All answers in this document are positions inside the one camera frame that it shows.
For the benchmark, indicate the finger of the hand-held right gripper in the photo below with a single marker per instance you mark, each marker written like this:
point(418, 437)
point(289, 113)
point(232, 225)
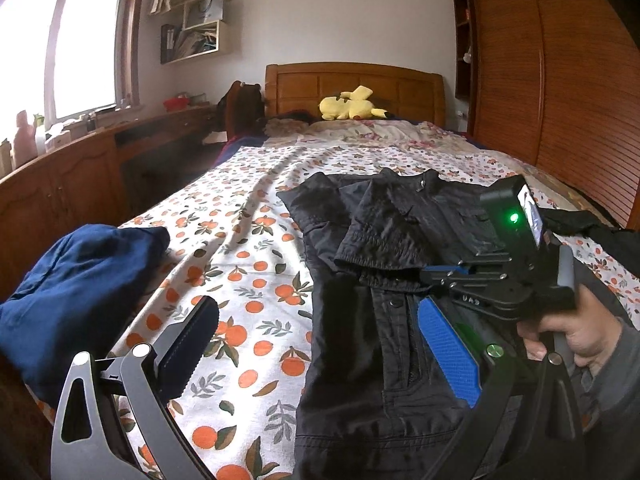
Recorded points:
point(480, 257)
point(450, 280)

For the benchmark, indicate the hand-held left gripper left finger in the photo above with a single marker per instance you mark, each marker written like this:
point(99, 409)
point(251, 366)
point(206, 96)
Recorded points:
point(192, 345)

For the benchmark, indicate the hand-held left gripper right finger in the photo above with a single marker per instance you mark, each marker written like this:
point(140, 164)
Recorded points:
point(447, 350)

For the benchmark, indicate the black jacket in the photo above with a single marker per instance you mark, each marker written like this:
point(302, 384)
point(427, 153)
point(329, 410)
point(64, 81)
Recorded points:
point(370, 320)

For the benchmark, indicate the person's right forearm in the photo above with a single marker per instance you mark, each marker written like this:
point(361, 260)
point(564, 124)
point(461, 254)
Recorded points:
point(617, 375)

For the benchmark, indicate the person's right hand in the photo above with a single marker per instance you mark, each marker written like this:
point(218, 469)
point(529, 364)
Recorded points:
point(590, 330)

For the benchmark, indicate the black garment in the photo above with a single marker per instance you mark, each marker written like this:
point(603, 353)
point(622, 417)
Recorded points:
point(595, 232)

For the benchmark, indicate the wooden bed with orange-print sheet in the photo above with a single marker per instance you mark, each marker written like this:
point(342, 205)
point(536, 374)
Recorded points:
point(250, 240)

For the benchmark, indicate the blue garment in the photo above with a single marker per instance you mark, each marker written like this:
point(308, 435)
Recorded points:
point(75, 300)

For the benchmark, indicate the floral quilt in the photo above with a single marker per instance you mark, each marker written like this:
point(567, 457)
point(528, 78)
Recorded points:
point(380, 135)

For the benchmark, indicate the wooden wardrobe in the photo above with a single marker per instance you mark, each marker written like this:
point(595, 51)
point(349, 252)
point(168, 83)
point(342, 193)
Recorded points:
point(560, 75)

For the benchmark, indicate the yellow plush toy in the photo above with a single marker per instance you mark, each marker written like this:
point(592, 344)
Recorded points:
point(350, 106)

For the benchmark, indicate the wooden desk cabinet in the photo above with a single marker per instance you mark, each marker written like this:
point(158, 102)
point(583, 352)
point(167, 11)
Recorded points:
point(70, 185)

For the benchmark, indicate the red bowl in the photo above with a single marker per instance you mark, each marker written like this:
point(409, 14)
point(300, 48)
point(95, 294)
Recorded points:
point(176, 104)

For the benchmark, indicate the wooden bed headboard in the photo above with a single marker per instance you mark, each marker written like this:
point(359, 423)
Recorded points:
point(300, 85)

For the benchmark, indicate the white bottle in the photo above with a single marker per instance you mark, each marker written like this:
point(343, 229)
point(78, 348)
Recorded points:
point(40, 135)

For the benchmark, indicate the pink bottle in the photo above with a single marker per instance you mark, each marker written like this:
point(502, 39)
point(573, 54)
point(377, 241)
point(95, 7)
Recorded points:
point(24, 140)

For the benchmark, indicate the window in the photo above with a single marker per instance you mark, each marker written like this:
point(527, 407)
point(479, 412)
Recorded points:
point(85, 35)

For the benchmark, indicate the white wall shelf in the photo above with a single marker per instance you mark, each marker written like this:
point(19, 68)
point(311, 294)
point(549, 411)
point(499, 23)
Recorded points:
point(200, 35)

